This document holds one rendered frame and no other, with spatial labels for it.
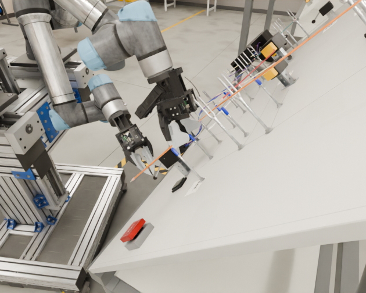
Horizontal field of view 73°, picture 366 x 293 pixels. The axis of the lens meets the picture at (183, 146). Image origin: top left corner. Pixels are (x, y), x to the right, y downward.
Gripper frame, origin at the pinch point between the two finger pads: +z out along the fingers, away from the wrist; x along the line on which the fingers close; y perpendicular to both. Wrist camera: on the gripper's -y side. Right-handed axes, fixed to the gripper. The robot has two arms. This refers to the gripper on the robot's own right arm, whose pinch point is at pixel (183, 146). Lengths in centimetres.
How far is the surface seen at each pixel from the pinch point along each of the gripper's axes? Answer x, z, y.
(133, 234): -25.6, 6.2, -3.0
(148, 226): -22.4, 7.1, -1.7
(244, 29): 91, -19, 5
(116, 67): 272, -32, -232
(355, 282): -9, 37, 34
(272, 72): 11.0, -10.3, 24.9
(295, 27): 308, 8, 19
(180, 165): -1.0, 5.4, -2.7
